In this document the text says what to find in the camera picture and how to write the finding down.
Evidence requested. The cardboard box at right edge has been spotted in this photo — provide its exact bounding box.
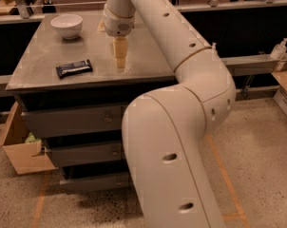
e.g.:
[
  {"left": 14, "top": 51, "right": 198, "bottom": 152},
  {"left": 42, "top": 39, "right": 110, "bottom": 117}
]
[{"left": 271, "top": 67, "right": 287, "bottom": 126}]

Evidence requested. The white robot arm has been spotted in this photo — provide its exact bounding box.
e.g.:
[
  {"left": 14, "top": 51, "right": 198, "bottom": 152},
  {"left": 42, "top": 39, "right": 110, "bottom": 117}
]
[{"left": 104, "top": 0, "right": 236, "bottom": 228}]

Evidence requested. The clear sanitizer pump bottle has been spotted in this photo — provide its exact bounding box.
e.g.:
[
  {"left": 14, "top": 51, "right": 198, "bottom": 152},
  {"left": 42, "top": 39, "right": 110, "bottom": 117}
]
[{"left": 211, "top": 42, "right": 217, "bottom": 52}]

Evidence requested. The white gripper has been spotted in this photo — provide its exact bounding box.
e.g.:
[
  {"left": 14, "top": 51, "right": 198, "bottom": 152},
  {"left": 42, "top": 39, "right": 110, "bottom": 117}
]
[{"left": 97, "top": 5, "right": 135, "bottom": 68}]

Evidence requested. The open cardboard box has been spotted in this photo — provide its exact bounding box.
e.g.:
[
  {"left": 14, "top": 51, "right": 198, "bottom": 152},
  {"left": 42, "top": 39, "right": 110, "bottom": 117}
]
[{"left": 0, "top": 102, "right": 56, "bottom": 175}]

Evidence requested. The grey three-drawer cabinet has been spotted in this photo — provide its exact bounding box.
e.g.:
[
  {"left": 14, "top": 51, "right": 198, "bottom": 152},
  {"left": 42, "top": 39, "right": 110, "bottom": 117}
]
[{"left": 7, "top": 11, "right": 176, "bottom": 192}]

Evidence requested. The dark blue rxbar wrapper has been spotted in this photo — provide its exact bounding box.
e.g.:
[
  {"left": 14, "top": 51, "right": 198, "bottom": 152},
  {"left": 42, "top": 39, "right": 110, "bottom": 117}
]
[{"left": 56, "top": 60, "right": 93, "bottom": 79}]

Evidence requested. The white ceramic bowl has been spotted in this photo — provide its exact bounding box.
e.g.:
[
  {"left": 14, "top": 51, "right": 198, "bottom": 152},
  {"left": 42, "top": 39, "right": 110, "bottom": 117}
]
[{"left": 50, "top": 14, "right": 83, "bottom": 39}]

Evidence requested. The grey metal railing ledge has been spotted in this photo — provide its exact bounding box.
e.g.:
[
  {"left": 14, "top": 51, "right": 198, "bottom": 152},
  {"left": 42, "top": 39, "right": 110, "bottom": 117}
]
[{"left": 0, "top": 0, "right": 287, "bottom": 98}]

